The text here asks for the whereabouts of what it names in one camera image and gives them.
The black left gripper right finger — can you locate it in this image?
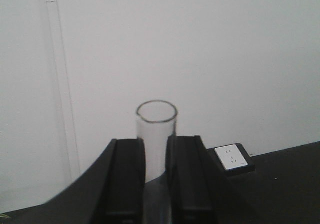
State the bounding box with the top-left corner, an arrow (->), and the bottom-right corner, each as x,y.
166,136 -> 266,224

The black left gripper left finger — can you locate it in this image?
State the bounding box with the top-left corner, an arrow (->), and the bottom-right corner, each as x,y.
87,139 -> 146,224

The short transparent glass tube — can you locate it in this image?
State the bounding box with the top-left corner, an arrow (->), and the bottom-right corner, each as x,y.
135,99 -> 178,224

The white socket on black base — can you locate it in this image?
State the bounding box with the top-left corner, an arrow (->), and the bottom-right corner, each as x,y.
208,143 -> 256,177

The white wall cable conduit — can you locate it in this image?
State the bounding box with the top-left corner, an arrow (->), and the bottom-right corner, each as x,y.
43,0 -> 81,182

